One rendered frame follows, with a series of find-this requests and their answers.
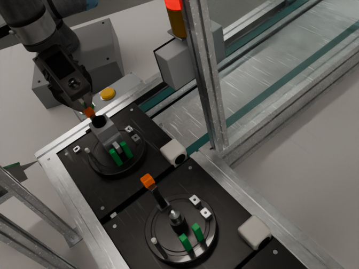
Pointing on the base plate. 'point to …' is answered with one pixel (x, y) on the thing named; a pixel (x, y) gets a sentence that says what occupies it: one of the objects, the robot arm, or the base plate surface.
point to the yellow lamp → (177, 23)
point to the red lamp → (172, 4)
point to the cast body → (106, 133)
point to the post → (205, 69)
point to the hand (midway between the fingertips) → (86, 109)
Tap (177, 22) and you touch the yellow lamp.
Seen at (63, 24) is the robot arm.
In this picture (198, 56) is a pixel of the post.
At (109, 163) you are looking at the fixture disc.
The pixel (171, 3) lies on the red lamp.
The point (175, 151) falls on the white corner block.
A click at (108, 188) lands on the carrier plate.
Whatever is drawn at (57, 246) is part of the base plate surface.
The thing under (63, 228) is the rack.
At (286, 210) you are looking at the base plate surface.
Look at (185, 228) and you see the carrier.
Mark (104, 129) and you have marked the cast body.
